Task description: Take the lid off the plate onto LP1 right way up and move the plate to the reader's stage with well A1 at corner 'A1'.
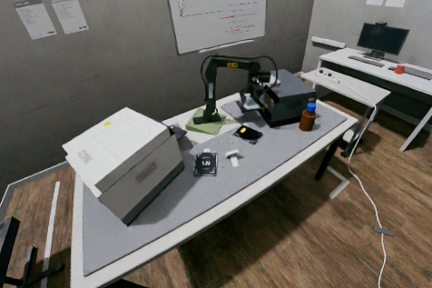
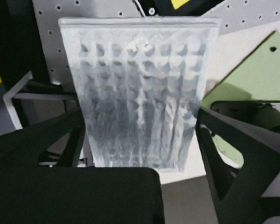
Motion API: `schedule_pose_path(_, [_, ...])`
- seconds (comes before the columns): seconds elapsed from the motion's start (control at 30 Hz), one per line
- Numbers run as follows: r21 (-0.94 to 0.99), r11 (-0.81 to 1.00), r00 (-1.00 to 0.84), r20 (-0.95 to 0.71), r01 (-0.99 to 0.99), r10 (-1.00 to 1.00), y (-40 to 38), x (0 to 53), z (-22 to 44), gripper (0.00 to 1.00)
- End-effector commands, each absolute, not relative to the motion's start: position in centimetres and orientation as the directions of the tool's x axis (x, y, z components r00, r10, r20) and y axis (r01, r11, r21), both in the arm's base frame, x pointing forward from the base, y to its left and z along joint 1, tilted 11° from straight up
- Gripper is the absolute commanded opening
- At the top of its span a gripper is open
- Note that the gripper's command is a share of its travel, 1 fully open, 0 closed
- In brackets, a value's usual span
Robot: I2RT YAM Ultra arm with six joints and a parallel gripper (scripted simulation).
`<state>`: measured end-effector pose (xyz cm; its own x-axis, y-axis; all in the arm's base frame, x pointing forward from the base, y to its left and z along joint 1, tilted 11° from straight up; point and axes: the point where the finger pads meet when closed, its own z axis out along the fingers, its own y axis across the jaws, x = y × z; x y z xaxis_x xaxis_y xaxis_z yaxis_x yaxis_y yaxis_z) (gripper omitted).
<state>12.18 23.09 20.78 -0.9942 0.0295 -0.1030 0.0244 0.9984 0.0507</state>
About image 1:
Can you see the brown bottle with blue cap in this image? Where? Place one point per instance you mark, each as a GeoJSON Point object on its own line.
{"type": "Point", "coordinates": [308, 118]}

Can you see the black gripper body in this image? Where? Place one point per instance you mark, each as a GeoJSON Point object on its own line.
{"type": "Point", "coordinates": [244, 92]}

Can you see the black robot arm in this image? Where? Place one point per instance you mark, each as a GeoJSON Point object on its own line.
{"type": "Point", "coordinates": [251, 65]}

